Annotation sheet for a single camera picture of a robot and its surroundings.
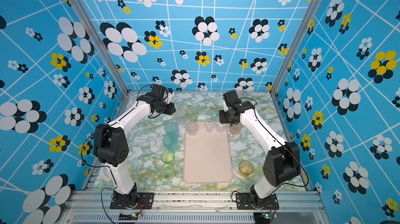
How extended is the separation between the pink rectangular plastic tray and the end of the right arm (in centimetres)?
4

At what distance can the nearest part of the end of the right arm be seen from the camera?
1.95ft

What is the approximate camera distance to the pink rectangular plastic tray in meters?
0.82
